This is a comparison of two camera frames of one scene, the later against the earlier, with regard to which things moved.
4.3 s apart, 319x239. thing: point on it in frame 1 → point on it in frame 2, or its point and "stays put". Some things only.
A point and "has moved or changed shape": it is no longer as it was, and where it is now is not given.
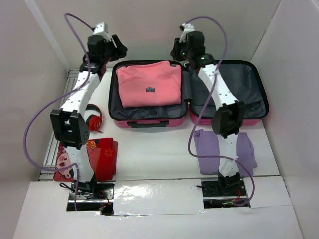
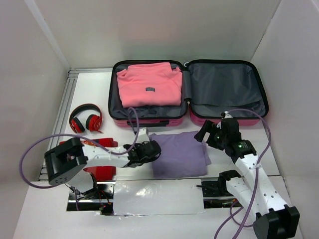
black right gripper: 174,52 → 209,136
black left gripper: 117,55 → 138,144
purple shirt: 207,144 has moved or changed shape
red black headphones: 94,122 stays put
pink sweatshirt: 149,83 stays put
